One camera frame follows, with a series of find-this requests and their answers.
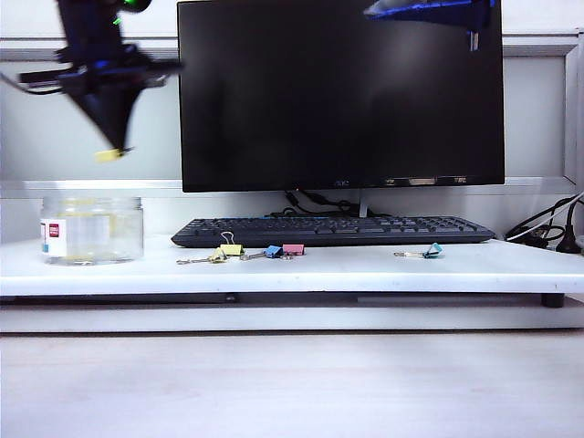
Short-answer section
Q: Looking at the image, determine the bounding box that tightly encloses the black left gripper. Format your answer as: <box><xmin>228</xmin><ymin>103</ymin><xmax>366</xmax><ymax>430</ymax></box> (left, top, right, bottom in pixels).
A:
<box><xmin>18</xmin><ymin>41</ymin><xmax>186</xmax><ymax>151</ymax></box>

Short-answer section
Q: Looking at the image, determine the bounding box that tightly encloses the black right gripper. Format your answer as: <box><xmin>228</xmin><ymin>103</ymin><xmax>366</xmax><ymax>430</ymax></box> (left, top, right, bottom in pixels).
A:
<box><xmin>363</xmin><ymin>0</ymin><xmax>497</xmax><ymax>53</ymax></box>

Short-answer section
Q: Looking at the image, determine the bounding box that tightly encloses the round transparent plastic box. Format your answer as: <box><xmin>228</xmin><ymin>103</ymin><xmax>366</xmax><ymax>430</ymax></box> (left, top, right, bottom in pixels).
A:
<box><xmin>39</xmin><ymin>195</ymin><xmax>146</xmax><ymax>267</ymax></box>

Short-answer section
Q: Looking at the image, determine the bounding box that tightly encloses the black computer monitor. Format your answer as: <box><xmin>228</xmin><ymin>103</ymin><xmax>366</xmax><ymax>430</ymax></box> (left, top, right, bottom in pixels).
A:
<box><xmin>176</xmin><ymin>0</ymin><xmax>506</xmax><ymax>193</ymax></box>

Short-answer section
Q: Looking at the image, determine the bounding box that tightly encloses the blue binder clip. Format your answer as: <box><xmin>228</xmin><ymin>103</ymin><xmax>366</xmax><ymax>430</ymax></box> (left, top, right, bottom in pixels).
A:
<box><xmin>239</xmin><ymin>245</ymin><xmax>282</xmax><ymax>263</ymax></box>

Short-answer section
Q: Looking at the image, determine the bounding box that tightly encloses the black computer keyboard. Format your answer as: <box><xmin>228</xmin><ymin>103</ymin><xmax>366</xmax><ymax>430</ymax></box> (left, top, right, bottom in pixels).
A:
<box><xmin>170</xmin><ymin>215</ymin><xmax>497</xmax><ymax>250</ymax></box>

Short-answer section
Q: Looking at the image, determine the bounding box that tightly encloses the teal binder clip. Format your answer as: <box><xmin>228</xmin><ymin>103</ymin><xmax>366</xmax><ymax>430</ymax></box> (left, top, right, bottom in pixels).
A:
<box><xmin>392</xmin><ymin>242</ymin><xmax>444</xmax><ymax>260</ymax></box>

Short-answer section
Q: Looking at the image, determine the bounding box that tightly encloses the white raised desk board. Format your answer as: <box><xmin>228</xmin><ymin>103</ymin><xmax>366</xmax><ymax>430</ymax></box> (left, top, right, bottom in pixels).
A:
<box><xmin>0</xmin><ymin>235</ymin><xmax>584</xmax><ymax>297</ymax></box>

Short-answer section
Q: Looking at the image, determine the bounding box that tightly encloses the black power plug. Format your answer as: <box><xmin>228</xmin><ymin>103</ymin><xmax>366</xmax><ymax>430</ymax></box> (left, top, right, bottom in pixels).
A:
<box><xmin>554</xmin><ymin>198</ymin><xmax>583</xmax><ymax>255</ymax></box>

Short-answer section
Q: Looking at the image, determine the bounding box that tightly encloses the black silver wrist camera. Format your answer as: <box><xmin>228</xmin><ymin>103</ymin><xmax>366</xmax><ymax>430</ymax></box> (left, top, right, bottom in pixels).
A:
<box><xmin>144</xmin><ymin>68</ymin><xmax>180</xmax><ymax>89</ymax></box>

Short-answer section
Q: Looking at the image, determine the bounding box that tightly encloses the grey partition frame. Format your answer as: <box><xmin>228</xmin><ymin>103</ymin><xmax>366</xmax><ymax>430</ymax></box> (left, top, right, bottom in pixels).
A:
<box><xmin>0</xmin><ymin>27</ymin><xmax>584</xmax><ymax>198</ymax></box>

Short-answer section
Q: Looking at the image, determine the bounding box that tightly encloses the black monitor cable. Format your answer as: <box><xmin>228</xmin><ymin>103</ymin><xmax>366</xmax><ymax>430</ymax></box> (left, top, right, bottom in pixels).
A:
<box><xmin>284</xmin><ymin>190</ymin><xmax>361</xmax><ymax>216</ymax></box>

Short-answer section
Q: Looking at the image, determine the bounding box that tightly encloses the black looped cable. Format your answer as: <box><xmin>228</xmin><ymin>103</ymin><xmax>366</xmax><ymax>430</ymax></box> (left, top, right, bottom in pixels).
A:
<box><xmin>504</xmin><ymin>193</ymin><xmax>584</xmax><ymax>250</ymax></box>

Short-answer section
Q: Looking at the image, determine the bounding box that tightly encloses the white cable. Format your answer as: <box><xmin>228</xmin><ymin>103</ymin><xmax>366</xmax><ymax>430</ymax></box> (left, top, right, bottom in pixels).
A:
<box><xmin>505</xmin><ymin>191</ymin><xmax>584</xmax><ymax>242</ymax></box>

